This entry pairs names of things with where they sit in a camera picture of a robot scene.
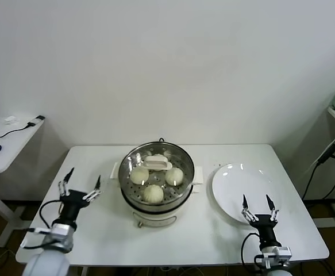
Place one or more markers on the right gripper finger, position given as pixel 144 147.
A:
pixel 270 201
pixel 244 202

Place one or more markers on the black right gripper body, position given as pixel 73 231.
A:
pixel 265 225

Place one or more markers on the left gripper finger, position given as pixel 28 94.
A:
pixel 69 174
pixel 98 184

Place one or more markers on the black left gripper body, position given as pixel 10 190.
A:
pixel 72 202

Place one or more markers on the white steamed baozi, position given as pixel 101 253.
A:
pixel 153 194
pixel 175 177
pixel 139 175
pixel 155 155

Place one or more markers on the glass pot lid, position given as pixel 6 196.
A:
pixel 157 165

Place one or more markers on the stainless steel steamer basket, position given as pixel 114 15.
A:
pixel 199 175

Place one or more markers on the white round plate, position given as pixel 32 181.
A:
pixel 236 187

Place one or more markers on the black and grey adapter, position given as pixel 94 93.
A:
pixel 36 120

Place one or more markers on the white side desk with mouse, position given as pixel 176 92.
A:
pixel 12 143

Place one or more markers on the white electric cooker base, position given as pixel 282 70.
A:
pixel 155 220

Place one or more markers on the small white desk object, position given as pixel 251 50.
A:
pixel 10 120

